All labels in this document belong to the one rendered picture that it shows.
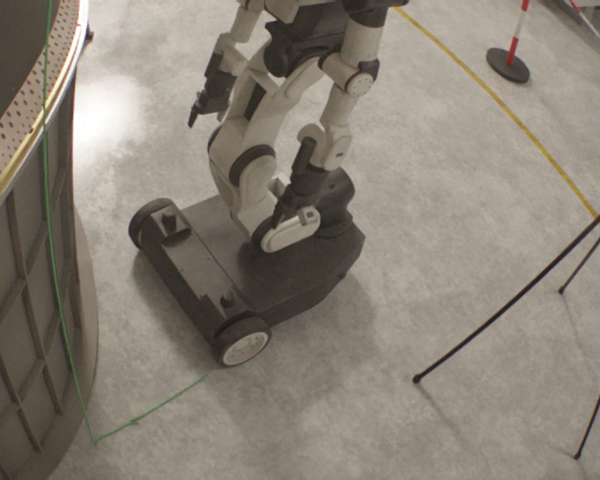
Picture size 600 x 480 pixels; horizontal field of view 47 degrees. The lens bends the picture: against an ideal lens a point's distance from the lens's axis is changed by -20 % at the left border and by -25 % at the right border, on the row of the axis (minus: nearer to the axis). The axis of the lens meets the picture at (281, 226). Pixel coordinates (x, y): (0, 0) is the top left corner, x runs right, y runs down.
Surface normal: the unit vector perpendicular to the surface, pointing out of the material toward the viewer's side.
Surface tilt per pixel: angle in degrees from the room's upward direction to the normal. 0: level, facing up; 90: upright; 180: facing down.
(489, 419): 0
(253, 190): 90
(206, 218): 0
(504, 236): 0
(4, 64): 62
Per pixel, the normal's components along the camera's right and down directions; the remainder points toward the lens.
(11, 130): 0.77, -0.29
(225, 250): 0.15, -0.66
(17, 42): 0.94, -0.16
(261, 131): 0.56, 0.67
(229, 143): -0.69, 0.05
